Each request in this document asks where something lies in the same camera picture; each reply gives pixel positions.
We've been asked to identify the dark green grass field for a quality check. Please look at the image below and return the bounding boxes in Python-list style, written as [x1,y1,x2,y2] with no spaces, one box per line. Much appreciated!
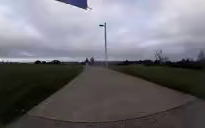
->
[0,62,86,128]

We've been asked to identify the green grass bank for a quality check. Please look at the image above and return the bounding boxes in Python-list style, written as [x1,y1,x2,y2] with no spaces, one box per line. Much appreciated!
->
[109,63,205,103]

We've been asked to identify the clump of dark trees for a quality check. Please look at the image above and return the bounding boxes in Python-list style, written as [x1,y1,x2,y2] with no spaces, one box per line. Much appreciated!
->
[33,59,63,65]

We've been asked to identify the grey asphalt pavement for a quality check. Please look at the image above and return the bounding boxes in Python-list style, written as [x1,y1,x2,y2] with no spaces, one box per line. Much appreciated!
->
[4,97,205,128]

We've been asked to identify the pale concrete path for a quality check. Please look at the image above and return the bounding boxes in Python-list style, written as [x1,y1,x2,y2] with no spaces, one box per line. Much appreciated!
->
[27,64,198,124]

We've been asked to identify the grey street lamp pole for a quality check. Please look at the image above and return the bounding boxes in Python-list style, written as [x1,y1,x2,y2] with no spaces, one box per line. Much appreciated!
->
[98,22,109,69]

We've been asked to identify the small dark trees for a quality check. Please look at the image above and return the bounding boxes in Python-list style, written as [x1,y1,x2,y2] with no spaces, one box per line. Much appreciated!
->
[83,56,96,66]

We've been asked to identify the row of bare trees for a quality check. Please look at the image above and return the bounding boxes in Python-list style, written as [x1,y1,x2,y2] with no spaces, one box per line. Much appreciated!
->
[117,49,205,70]

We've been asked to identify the blue flag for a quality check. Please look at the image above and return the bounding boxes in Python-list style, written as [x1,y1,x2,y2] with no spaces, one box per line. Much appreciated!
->
[54,0,92,11]

